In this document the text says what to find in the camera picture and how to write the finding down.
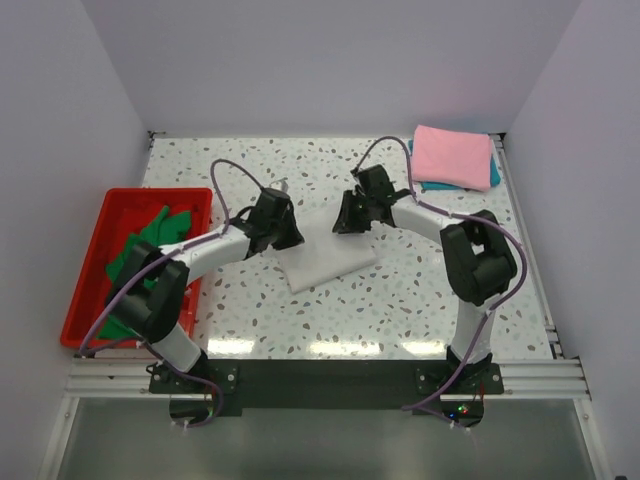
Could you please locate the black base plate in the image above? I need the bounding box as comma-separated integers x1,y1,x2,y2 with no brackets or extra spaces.
148,357,506,418

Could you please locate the folded teal t shirt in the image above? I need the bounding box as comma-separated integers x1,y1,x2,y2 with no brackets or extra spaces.
410,135,501,192

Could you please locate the green t shirt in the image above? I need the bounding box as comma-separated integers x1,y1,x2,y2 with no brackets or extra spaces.
97,205,192,340

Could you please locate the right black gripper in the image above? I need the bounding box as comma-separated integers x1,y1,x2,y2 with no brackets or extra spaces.
333,190,376,234

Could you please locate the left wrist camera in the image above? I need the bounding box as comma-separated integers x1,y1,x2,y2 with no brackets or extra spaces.
269,180,288,193

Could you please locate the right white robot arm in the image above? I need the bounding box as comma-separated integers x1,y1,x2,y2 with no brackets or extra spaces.
333,165,518,393

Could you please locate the white t shirt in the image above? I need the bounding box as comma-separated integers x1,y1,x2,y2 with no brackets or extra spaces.
275,202,377,294

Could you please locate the folded pink t shirt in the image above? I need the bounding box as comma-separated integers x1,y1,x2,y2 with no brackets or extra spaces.
411,125,493,192

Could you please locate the red plastic bin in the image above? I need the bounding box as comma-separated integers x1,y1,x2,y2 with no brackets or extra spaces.
60,188,212,349

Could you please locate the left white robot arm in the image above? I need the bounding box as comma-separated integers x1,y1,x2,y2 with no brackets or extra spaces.
105,188,304,392

